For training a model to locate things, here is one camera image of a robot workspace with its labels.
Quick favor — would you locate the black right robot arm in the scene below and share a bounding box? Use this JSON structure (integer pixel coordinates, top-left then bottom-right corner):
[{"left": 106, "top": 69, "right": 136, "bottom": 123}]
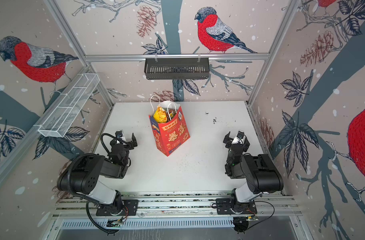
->
[{"left": 223, "top": 131, "right": 284, "bottom": 214}]

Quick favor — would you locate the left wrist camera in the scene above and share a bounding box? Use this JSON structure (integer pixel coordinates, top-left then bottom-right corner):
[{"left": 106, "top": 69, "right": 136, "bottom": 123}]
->
[{"left": 115, "top": 130, "right": 126, "bottom": 144}]

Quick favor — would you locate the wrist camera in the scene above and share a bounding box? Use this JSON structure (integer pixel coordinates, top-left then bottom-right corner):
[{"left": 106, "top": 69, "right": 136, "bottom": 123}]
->
[
  {"left": 232, "top": 131, "right": 245, "bottom": 145},
  {"left": 115, "top": 130, "right": 126, "bottom": 144}
]

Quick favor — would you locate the black hanging wall basket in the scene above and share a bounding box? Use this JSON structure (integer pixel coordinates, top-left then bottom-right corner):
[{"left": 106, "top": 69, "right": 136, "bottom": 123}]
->
[{"left": 144, "top": 58, "right": 210, "bottom": 80}]

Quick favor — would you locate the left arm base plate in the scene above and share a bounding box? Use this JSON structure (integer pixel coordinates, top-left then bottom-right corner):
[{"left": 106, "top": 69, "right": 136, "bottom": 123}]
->
[{"left": 96, "top": 200, "right": 139, "bottom": 217}]

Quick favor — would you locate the yellow snack packet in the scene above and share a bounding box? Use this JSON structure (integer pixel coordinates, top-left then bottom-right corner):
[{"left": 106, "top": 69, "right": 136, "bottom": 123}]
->
[{"left": 153, "top": 106, "right": 168, "bottom": 123}]

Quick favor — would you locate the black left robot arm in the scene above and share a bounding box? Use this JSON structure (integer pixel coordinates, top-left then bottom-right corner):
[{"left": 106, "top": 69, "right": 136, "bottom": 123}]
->
[{"left": 56, "top": 131, "right": 137, "bottom": 215}]

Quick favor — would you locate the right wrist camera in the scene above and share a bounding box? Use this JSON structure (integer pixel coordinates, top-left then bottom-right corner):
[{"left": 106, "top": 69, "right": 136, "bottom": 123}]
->
[{"left": 232, "top": 131, "right": 245, "bottom": 145}]

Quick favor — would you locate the white wire mesh shelf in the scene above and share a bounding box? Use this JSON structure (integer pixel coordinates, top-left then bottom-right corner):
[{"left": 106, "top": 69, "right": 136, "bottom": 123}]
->
[{"left": 38, "top": 73, "right": 100, "bottom": 138}]

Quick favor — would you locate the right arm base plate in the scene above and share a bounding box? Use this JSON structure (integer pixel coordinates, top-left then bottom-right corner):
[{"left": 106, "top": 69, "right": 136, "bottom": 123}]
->
[{"left": 212, "top": 198, "right": 257, "bottom": 215}]

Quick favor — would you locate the red paper gift bag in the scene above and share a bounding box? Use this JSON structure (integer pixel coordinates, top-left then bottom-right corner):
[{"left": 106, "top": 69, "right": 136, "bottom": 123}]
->
[{"left": 149, "top": 95, "right": 190, "bottom": 157}]

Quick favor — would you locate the aluminium mounting rail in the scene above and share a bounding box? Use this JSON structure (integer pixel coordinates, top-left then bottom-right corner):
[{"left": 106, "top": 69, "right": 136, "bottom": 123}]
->
[{"left": 54, "top": 191, "right": 301, "bottom": 218}]

